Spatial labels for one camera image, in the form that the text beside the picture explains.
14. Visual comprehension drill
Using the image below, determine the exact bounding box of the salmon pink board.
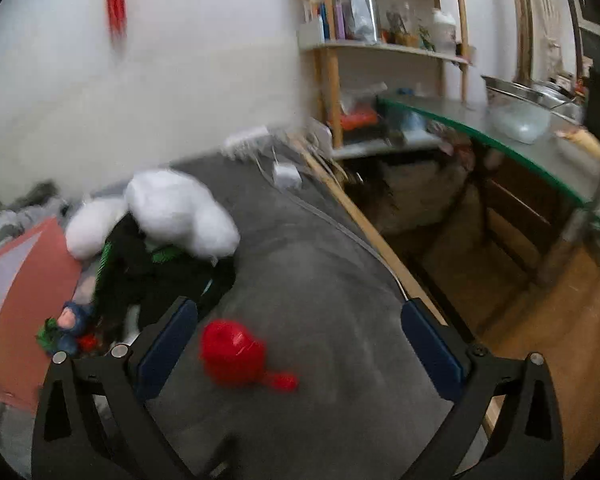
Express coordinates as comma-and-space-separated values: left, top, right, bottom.
0, 216, 83, 408

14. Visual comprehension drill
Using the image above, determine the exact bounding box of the black cloth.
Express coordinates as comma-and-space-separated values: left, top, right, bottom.
94, 217, 237, 343

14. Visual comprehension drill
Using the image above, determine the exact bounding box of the white pillow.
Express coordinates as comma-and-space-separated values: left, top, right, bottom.
65, 169, 241, 261

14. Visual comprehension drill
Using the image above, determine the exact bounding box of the metal basin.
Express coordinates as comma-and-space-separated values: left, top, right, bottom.
481, 75, 578, 111

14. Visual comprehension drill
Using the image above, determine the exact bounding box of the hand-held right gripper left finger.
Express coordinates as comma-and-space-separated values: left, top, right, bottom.
31, 296, 231, 480

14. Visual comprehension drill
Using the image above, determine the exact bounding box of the wooden shelf unit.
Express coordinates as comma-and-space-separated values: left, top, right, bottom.
287, 0, 476, 161

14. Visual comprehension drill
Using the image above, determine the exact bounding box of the white power strip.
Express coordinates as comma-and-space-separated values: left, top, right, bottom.
221, 125, 272, 160

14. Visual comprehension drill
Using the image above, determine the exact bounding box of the white storage box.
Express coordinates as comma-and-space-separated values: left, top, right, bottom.
298, 21, 326, 46

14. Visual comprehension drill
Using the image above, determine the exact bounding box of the white charger block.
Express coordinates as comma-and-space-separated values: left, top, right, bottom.
272, 162, 302, 191

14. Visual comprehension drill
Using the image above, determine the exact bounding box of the red hanging wall ornament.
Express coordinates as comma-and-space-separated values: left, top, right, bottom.
105, 0, 129, 41

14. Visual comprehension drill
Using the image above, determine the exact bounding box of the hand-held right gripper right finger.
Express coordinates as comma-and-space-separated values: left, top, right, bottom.
400, 298, 566, 480

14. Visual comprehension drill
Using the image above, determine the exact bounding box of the white plastic jug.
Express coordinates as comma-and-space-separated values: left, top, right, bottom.
430, 7, 458, 56

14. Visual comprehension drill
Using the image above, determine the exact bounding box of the dark green snack packet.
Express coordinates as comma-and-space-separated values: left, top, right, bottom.
94, 241, 115, 306

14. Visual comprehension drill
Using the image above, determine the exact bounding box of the clear plastic bowl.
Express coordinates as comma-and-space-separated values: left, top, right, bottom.
490, 101, 552, 145

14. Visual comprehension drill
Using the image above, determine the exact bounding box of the green-edged table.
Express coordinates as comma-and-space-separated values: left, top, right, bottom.
377, 95, 600, 286

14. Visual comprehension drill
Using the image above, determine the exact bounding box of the wooden bed frame edge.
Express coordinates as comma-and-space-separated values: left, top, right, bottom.
292, 137, 506, 441

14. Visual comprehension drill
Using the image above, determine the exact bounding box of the red toy watering can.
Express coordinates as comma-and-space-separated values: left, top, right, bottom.
200, 318, 299, 393

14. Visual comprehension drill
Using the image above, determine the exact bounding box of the silver foil pouch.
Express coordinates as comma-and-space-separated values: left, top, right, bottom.
351, 0, 381, 43

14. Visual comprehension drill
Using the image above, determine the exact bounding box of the dark bottle with blue label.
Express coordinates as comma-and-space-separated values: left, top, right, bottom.
60, 301, 97, 353

